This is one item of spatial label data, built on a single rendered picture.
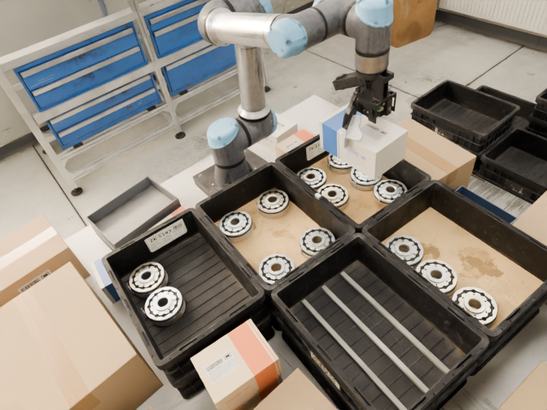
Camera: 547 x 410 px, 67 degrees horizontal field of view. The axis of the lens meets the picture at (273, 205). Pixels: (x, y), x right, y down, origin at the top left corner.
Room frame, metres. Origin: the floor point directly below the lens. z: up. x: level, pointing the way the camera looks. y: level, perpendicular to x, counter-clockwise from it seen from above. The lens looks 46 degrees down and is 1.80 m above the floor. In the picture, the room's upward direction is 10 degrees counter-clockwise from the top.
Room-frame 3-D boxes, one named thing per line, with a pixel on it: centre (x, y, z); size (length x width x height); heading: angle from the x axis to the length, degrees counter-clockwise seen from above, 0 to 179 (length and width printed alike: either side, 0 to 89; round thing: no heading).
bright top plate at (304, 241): (0.74, -0.10, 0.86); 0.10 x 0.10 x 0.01
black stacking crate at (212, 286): (0.66, 0.28, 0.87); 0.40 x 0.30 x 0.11; 28
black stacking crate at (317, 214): (0.80, 0.02, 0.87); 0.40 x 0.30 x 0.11; 28
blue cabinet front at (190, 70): (2.85, 0.26, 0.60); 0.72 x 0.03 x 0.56; 121
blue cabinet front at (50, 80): (2.44, 0.94, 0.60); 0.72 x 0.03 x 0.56; 121
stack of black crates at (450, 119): (1.60, -0.98, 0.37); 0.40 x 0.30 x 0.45; 31
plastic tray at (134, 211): (1.09, 0.50, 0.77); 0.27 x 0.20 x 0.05; 128
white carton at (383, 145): (0.87, -0.27, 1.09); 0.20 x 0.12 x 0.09; 31
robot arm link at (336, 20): (0.93, -0.21, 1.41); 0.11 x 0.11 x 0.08; 32
